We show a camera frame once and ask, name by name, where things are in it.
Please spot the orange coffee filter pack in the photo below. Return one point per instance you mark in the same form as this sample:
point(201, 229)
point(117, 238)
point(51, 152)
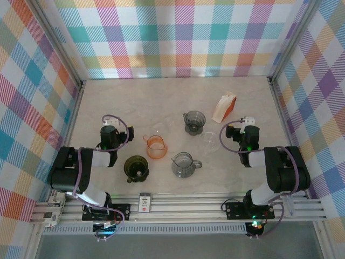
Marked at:
point(222, 110)

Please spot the clear coffee dripper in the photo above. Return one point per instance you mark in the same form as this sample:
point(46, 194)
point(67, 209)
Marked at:
point(208, 141)

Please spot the olive green coffee dripper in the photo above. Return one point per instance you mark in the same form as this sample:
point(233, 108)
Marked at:
point(134, 167)

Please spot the orange transparent pitcher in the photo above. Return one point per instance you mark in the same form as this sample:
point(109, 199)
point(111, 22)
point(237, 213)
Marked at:
point(157, 151)

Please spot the clear transparent pitcher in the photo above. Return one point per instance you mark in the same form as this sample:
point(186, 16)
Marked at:
point(161, 126)

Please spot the grey transparent coffee dripper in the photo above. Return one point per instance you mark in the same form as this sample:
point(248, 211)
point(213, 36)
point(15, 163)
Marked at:
point(194, 118)

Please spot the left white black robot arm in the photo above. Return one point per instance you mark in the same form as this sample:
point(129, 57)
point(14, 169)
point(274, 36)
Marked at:
point(64, 175)

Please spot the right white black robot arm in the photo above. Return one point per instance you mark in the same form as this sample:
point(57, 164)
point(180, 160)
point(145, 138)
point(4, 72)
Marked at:
point(285, 172)

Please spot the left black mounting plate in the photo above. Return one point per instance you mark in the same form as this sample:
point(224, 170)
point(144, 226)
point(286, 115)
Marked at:
point(122, 210)

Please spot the black mounting plate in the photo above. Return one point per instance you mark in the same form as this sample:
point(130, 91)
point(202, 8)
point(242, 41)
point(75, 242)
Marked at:
point(122, 210)
point(234, 210)

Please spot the white label card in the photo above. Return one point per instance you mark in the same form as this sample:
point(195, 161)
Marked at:
point(145, 203)

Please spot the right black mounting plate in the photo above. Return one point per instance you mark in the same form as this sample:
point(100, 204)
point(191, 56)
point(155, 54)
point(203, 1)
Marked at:
point(234, 210)

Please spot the right small controller board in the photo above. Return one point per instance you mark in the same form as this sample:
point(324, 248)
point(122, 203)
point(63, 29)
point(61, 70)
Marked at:
point(254, 226)

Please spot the small controller board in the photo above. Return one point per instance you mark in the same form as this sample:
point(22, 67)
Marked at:
point(103, 228)
point(254, 226)

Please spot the white printed paper labels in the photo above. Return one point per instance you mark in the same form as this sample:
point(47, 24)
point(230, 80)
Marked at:
point(55, 205)

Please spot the left small controller board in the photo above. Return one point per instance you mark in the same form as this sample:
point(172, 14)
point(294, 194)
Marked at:
point(103, 228)

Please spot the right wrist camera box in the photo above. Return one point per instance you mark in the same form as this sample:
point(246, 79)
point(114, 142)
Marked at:
point(252, 133)

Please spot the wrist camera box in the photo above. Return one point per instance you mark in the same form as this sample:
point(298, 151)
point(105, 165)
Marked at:
point(252, 133)
point(107, 133)

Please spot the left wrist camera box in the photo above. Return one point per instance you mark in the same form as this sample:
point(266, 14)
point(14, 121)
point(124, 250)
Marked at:
point(107, 133)

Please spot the aluminium side rail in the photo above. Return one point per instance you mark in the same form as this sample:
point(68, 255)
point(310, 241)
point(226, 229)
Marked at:
point(72, 116)
point(282, 116)

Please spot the clear plastic bracket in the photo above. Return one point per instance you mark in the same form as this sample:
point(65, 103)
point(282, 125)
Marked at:
point(291, 207)

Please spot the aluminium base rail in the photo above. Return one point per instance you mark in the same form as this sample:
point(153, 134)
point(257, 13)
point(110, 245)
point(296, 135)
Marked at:
point(188, 206)

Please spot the aluminium frame post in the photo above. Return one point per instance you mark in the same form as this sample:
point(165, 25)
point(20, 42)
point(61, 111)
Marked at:
point(61, 46)
point(292, 40)

